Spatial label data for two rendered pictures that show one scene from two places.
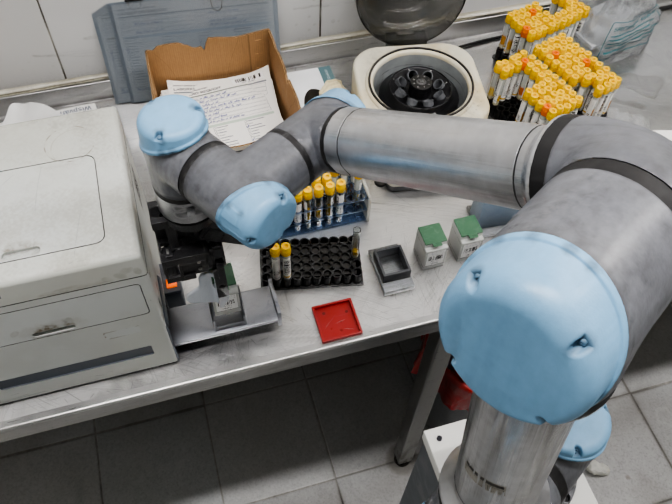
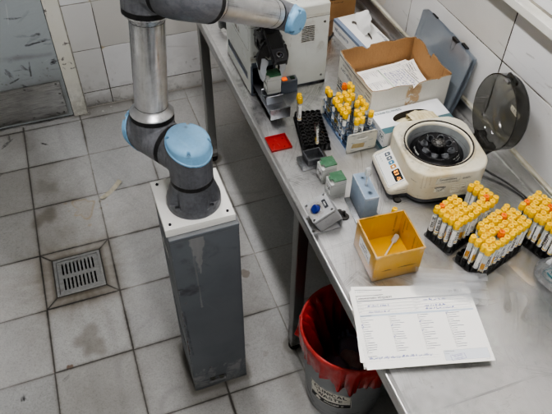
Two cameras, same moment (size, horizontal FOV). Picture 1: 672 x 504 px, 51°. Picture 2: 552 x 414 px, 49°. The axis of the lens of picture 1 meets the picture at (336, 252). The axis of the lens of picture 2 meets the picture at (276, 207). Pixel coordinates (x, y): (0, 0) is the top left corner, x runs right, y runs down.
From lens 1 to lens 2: 1.57 m
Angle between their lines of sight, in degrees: 52
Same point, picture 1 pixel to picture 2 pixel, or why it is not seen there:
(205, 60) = (428, 64)
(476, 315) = not seen: outside the picture
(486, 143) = not seen: outside the picture
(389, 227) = (344, 162)
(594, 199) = not seen: outside the picture
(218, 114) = (396, 80)
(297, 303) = (287, 129)
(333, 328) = (273, 141)
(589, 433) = (174, 142)
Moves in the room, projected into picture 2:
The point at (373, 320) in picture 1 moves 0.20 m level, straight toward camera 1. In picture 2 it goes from (280, 156) to (216, 151)
